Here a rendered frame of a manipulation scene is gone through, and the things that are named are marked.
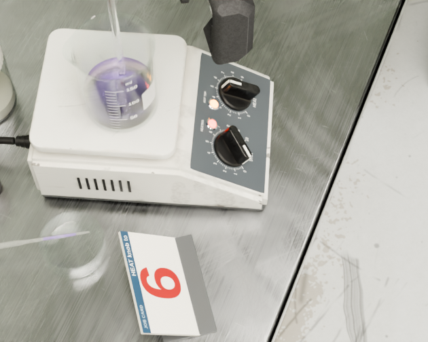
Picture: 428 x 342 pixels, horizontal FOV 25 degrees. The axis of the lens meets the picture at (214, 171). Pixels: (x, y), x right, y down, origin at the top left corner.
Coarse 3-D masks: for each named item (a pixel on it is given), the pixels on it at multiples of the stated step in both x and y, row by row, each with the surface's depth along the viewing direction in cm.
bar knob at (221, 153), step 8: (232, 128) 79; (224, 136) 80; (232, 136) 79; (240, 136) 80; (216, 144) 80; (224, 144) 80; (232, 144) 80; (240, 144) 79; (216, 152) 80; (224, 152) 80; (232, 152) 80; (240, 152) 79; (248, 152) 79; (224, 160) 80; (232, 160) 80; (240, 160) 80; (248, 160) 80
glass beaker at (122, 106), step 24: (96, 24) 73; (120, 24) 74; (144, 24) 72; (72, 48) 72; (96, 48) 75; (144, 48) 75; (144, 72) 71; (96, 96) 73; (120, 96) 72; (144, 96) 74; (96, 120) 76; (120, 120) 75; (144, 120) 76
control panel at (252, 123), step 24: (216, 72) 83; (240, 72) 85; (216, 96) 82; (264, 96) 85; (216, 120) 81; (240, 120) 83; (264, 120) 84; (192, 144) 79; (264, 144) 83; (192, 168) 78; (216, 168) 79; (240, 168) 80; (264, 168) 82
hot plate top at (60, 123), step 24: (48, 48) 81; (168, 48) 81; (48, 72) 80; (72, 72) 80; (168, 72) 80; (48, 96) 79; (72, 96) 79; (168, 96) 79; (48, 120) 77; (72, 120) 77; (168, 120) 77; (48, 144) 76; (72, 144) 76; (96, 144) 76; (120, 144) 76; (144, 144) 76; (168, 144) 76
